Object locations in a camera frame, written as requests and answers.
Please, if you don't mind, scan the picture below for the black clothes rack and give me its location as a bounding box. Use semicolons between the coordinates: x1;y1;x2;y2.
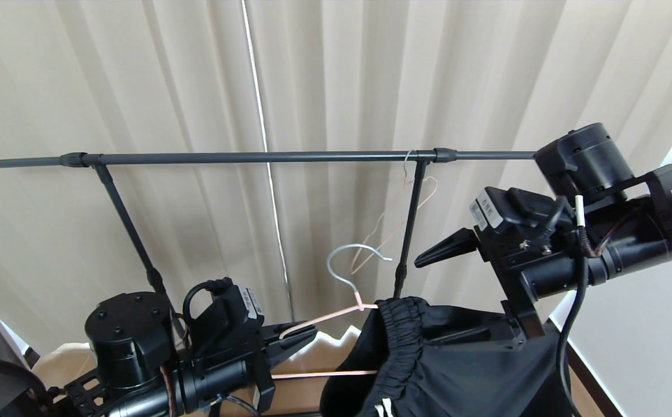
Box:
0;148;539;417

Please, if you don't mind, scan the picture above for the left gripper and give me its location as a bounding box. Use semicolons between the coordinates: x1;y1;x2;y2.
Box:
165;321;318;415

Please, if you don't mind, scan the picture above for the black garment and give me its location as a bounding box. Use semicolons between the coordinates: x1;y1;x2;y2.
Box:
320;297;571;417

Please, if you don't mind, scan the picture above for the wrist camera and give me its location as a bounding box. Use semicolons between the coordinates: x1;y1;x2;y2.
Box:
468;186;573;258
188;278;265;348

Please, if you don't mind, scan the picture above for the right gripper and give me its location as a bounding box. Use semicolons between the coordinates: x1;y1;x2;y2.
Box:
414;228;672;352

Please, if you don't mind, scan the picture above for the beige curtain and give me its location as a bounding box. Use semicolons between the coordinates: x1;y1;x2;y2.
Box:
0;0;672;363

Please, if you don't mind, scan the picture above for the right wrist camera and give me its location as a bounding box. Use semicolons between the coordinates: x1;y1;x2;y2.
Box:
468;186;573;258

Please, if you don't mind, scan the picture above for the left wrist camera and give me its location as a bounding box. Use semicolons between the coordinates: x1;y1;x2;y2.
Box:
188;278;265;348

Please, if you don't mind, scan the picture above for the pink clothes hanger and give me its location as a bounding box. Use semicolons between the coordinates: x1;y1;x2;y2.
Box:
350;151;438;274
271;244;393;381

